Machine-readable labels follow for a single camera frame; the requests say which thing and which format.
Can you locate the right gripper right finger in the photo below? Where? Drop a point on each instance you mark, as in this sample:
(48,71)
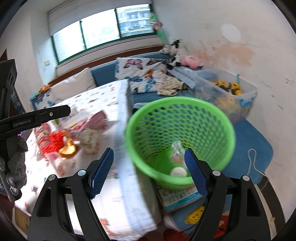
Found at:
(247,219)

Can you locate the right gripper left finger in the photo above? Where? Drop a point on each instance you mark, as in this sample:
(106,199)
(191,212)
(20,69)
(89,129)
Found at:
(50,218)

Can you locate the white paper cup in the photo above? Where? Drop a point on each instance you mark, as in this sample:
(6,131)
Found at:
(178,172)

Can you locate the pink snack bag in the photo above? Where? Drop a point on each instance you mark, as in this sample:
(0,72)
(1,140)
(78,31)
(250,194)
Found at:
(96,122)

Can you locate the clear printed plastic bag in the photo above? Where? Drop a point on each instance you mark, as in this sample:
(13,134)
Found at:
(177,153)

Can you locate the red printed plastic cup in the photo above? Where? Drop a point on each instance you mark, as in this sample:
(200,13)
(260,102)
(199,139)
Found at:
(42,133)

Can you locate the grey gloved left hand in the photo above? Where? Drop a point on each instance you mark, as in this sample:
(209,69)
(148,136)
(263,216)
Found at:
(13,168)

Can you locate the left butterfly print pillow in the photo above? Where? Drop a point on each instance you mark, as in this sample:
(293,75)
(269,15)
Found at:
(44,100)

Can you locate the butterfly print pillow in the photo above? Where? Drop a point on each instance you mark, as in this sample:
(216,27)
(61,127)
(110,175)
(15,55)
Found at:
(44,100)
(138,71)

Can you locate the red spiky ball toy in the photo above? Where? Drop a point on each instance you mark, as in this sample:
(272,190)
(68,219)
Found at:
(56,142)

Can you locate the yellow peel scrap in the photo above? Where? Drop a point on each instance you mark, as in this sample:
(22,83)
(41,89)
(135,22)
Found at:
(67,151)

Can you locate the blue floor mat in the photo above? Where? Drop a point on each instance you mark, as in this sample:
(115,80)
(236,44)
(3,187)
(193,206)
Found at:
(252,155)

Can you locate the printed white tablecloth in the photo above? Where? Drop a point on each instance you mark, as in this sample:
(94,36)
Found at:
(127,205)

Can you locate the crumpled white tissue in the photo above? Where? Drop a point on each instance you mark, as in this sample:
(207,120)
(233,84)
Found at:
(90,140)

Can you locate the beige cushion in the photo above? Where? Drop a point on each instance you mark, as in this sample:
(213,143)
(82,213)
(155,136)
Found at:
(73,86)

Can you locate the blue sofa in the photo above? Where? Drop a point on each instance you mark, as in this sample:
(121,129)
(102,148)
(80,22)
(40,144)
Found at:
(104,74)

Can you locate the clear plastic toy bin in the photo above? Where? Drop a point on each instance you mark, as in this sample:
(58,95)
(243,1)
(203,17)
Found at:
(228,92)

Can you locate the green plastic mesh basket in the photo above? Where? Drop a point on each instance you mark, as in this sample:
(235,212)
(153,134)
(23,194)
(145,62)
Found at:
(196,124)

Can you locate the crumpled beige cloth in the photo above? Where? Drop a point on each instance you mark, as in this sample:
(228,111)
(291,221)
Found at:
(167,85)

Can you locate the green framed window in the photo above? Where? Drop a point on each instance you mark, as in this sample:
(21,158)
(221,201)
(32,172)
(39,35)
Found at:
(78,26)

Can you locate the pink plush toy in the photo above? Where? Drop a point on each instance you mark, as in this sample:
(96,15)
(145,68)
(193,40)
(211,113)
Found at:
(192,62)

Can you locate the colourful pinwheel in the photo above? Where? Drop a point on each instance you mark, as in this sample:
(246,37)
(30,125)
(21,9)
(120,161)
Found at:
(157,26)

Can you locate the black white cow plush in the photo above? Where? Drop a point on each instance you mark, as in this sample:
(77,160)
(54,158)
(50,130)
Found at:
(176,52)

